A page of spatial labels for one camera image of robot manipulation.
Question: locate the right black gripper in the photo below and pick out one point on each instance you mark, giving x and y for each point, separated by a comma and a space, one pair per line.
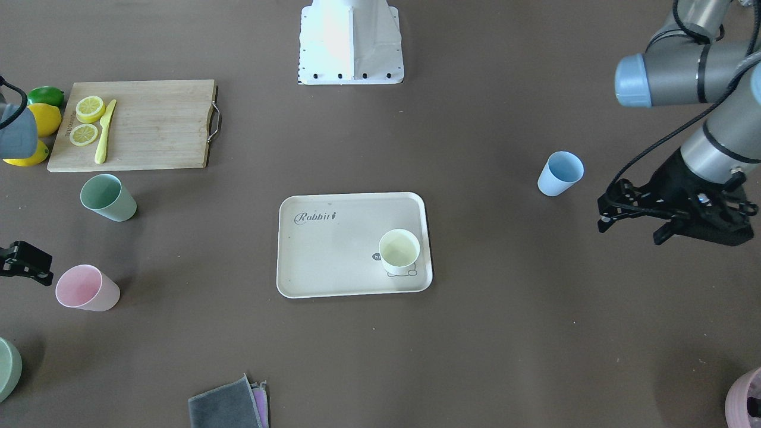
24, 259

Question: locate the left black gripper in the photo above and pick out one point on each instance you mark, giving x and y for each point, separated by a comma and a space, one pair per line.
668, 180

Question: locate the pink cup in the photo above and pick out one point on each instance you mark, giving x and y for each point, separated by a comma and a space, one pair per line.
86, 287

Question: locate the cream white cup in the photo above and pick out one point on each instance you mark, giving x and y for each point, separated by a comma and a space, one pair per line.
399, 250

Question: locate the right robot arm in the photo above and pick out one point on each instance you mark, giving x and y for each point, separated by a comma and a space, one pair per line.
18, 140

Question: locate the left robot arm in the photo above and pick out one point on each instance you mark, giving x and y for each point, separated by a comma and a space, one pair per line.
687, 62

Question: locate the cream rectangular tray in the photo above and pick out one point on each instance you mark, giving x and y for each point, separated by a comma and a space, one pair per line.
328, 245

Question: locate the green cup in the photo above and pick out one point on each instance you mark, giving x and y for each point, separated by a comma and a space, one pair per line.
106, 195

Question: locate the green bowl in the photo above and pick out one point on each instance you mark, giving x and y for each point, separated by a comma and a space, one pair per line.
11, 368

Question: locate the lemon half outer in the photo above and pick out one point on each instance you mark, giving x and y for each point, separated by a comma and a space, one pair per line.
83, 134

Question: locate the whole lemon near lime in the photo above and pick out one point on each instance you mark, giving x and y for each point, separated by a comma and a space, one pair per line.
48, 118

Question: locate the light blue cup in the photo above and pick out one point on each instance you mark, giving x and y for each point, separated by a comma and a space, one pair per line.
561, 171

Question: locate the lemon half near knife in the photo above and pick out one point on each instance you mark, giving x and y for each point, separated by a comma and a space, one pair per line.
90, 109

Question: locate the green lime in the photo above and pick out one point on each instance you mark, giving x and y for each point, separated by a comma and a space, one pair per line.
49, 95

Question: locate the yellow plastic knife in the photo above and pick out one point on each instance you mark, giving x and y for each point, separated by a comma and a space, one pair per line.
105, 123

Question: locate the wooden cutting board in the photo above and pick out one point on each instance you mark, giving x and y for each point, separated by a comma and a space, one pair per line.
164, 124

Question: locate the pink bowl of ice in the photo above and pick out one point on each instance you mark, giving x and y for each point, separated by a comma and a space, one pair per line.
742, 402

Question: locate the grey folded cloth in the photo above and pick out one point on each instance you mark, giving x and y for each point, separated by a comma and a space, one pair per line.
237, 404

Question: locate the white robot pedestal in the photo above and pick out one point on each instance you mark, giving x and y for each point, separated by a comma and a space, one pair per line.
350, 43

